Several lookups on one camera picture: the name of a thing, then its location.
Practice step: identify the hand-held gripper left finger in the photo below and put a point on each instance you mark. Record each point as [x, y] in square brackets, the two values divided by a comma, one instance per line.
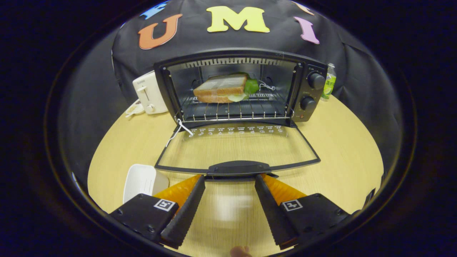
[185, 214]

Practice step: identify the black toaster oven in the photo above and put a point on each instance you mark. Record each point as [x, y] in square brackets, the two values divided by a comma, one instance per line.
[235, 53]

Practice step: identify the green label drink bottle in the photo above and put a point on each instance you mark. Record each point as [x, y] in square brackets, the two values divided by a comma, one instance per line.
[329, 85]

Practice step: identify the white pop-up toaster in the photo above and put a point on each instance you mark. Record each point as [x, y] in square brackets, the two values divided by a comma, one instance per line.
[150, 92]

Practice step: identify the toast sandwich with lettuce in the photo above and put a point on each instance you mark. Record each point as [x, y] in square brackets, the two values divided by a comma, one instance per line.
[219, 87]

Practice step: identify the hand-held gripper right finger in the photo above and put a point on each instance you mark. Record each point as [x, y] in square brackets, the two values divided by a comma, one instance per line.
[273, 214]

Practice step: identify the small snack packet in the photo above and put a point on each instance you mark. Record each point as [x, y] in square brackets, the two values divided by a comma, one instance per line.
[135, 109]

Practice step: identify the white plastic tray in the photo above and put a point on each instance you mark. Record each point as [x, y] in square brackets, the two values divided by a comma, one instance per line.
[141, 180]

